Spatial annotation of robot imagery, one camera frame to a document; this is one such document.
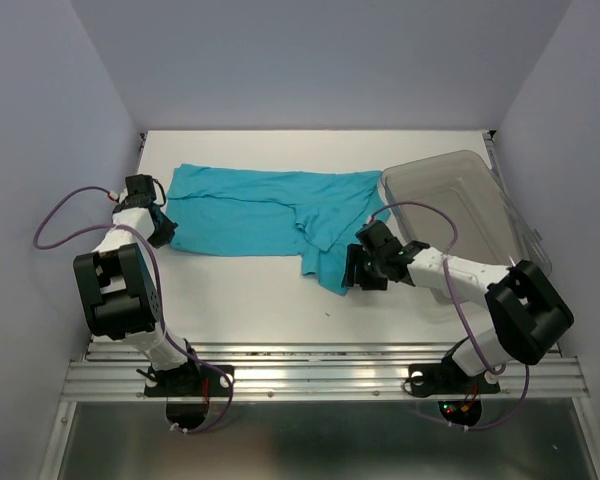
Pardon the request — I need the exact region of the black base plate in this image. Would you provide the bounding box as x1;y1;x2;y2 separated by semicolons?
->
136;364;234;398
401;363;500;398

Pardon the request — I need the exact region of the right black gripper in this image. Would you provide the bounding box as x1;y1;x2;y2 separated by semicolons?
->
339;243;387;290

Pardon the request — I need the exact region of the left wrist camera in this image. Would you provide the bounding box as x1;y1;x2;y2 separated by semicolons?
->
125;174;166;207

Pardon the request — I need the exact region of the purple cable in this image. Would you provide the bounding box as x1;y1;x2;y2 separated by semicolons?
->
367;200;534;434
33;186;236;435

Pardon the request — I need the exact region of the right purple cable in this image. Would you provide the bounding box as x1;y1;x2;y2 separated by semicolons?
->
367;200;534;434

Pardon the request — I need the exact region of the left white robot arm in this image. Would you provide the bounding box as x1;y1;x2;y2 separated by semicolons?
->
73;191;203;397

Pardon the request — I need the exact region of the clear plastic bin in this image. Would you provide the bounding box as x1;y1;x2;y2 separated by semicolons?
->
381;150;552;275

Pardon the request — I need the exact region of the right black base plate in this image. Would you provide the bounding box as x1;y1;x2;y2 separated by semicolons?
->
401;363;500;398

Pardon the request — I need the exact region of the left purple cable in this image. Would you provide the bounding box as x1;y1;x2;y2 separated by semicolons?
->
33;186;236;435

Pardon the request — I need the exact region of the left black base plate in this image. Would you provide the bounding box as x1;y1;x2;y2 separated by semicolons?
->
136;364;234;398

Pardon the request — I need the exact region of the turquoise t shirt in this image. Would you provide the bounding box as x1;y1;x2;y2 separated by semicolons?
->
166;164;388;296

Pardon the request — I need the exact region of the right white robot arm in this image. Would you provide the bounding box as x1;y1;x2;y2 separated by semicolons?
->
342;220;574;397

